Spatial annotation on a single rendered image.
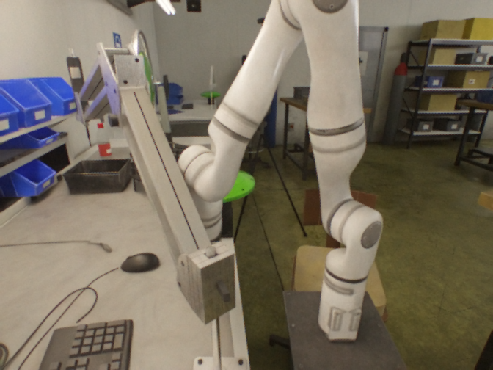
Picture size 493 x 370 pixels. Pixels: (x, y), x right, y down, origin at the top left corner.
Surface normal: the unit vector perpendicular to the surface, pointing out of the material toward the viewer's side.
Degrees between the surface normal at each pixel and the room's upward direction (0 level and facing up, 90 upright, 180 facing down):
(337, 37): 100
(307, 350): 0
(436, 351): 0
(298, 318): 0
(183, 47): 90
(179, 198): 47
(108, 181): 93
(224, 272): 90
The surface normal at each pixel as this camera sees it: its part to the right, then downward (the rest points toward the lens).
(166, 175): 0.45, -0.41
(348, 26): 0.40, 0.44
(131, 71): 0.62, 0.30
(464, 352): 0.00, -0.93
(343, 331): -0.01, 0.38
